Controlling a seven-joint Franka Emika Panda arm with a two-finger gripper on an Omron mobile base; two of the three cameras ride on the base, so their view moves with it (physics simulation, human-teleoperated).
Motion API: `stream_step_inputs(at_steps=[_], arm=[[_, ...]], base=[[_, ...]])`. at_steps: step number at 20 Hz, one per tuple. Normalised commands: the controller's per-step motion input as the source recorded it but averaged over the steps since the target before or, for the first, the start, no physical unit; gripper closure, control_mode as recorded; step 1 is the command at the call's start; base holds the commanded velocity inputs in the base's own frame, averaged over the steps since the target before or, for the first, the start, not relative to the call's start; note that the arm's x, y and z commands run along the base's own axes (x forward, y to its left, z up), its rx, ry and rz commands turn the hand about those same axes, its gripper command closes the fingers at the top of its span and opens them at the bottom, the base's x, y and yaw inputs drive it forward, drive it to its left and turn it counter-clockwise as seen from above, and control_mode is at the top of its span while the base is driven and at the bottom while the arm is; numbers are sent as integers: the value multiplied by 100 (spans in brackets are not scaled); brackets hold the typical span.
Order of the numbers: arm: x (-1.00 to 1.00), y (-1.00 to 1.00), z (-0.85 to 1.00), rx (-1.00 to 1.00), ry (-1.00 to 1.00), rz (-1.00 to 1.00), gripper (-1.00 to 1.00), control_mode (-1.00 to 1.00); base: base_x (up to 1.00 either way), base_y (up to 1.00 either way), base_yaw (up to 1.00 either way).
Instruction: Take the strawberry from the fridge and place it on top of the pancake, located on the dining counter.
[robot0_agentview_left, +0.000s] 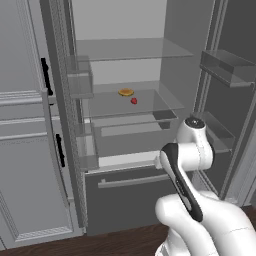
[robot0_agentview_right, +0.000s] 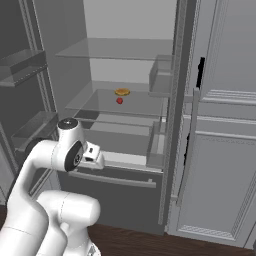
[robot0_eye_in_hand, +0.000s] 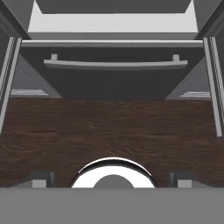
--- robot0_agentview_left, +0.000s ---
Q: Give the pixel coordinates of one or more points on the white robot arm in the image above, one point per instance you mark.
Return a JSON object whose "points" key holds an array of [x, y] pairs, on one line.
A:
{"points": [[200, 153]]}

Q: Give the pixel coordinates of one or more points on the clear fridge crisper drawer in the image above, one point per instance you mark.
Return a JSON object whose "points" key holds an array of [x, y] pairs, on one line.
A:
{"points": [[133, 138]]}

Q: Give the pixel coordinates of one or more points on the red strawberry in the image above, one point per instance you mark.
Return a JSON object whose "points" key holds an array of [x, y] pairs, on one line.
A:
{"points": [[134, 101]]}

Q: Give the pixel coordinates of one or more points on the clear glass fridge shelf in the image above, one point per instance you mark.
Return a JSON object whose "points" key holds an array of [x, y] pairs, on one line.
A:
{"points": [[146, 105], [133, 49]]}

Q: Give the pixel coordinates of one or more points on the clear fridge door bin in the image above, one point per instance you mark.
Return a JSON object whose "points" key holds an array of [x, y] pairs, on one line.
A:
{"points": [[80, 81], [87, 150], [218, 133], [230, 68]]}

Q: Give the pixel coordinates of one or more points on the grey fridge door with gasket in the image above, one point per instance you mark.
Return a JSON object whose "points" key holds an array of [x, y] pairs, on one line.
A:
{"points": [[63, 110]]}

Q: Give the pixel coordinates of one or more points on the grey open fridge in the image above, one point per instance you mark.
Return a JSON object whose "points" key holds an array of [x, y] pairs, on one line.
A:
{"points": [[186, 40]]}

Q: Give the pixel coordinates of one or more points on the grey fridge door with bins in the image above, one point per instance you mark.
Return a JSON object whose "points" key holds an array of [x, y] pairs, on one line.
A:
{"points": [[240, 110]]}

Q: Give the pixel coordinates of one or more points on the round brown yellow food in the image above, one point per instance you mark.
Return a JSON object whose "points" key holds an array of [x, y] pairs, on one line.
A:
{"points": [[126, 92]]}

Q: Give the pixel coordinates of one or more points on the grey freezer drawer front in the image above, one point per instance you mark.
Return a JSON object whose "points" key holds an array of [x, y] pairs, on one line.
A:
{"points": [[130, 203]]}

